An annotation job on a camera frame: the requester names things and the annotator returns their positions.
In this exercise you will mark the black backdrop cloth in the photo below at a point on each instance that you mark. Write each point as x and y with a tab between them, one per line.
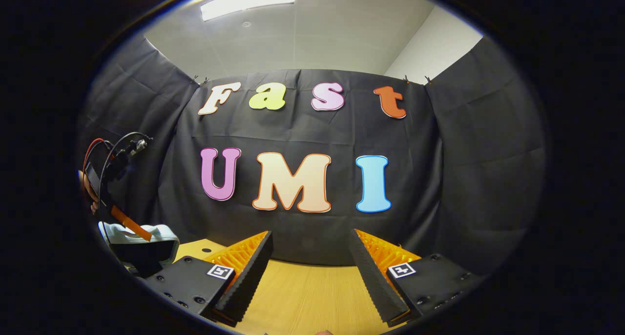
464	178

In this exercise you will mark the ceiling light panel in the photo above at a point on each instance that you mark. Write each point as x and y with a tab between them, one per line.
249	0

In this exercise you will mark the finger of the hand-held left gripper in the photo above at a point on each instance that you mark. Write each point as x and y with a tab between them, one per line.
131	223

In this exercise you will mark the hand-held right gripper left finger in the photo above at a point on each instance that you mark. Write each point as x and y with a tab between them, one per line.
248	279

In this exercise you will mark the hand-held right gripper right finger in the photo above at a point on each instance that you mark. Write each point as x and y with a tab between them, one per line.
373	281

